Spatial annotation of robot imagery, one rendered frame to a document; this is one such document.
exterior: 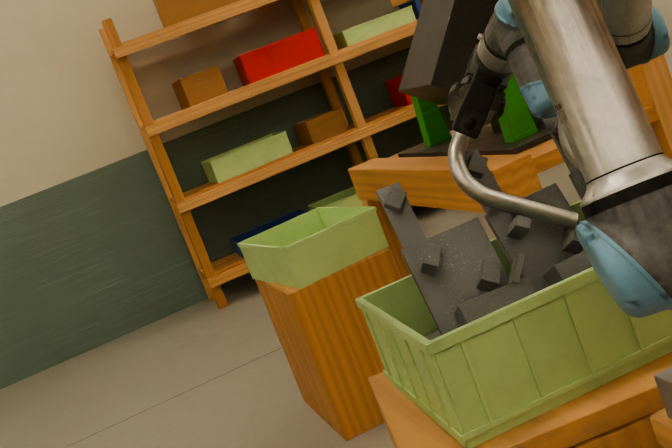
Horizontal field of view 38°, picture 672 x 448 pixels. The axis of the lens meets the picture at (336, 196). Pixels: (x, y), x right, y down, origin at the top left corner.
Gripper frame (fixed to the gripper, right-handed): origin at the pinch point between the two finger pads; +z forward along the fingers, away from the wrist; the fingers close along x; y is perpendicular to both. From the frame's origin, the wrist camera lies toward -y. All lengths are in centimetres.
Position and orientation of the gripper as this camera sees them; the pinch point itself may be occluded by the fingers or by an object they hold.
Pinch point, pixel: (465, 123)
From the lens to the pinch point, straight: 173.8
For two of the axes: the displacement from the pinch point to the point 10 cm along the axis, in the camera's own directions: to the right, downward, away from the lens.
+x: -9.4, -3.4, 0.3
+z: -1.2, 3.9, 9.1
